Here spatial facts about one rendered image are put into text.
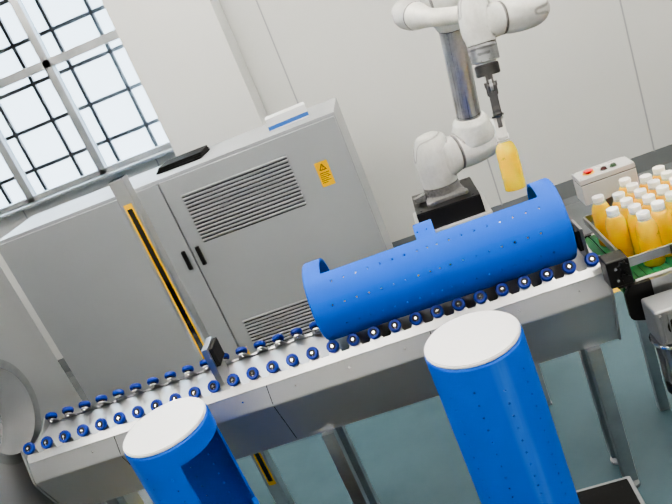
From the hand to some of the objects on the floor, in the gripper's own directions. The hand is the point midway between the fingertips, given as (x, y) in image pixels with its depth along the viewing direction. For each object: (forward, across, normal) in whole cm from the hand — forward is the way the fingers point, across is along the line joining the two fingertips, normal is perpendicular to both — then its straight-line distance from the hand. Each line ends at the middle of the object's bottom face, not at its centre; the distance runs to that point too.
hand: (500, 127), depth 216 cm
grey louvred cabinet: (+128, -185, -180) cm, 288 cm away
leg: (+152, -10, -79) cm, 172 cm away
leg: (+143, -22, +18) cm, 146 cm away
